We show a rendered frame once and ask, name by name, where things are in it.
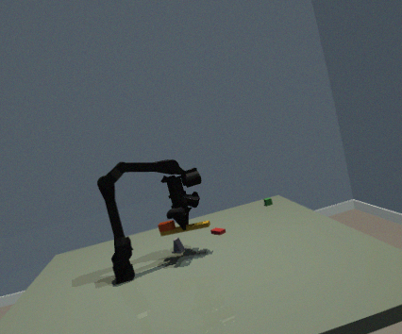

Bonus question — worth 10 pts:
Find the small green block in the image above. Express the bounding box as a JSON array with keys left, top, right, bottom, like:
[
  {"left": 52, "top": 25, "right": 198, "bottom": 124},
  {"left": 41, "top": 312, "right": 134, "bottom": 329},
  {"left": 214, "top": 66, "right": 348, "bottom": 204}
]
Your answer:
[{"left": 264, "top": 197, "right": 273, "bottom": 206}]

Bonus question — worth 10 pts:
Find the red rectangular block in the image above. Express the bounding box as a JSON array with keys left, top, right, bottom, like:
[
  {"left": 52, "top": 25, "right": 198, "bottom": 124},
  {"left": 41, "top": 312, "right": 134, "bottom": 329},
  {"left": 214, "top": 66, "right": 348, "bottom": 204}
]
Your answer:
[{"left": 211, "top": 228, "right": 226, "bottom": 235}]

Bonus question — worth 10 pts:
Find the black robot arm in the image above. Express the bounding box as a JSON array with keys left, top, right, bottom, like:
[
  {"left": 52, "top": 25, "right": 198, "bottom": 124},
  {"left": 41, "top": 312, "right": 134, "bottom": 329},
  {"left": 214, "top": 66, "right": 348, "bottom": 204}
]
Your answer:
[{"left": 97, "top": 159, "right": 201, "bottom": 284}]

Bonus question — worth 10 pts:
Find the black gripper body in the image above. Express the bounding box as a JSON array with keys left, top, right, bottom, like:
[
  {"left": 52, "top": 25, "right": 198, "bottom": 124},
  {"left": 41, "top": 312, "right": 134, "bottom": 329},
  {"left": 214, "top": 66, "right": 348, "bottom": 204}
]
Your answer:
[{"left": 166, "top": 190, "right": 189, "bottom": 219}]

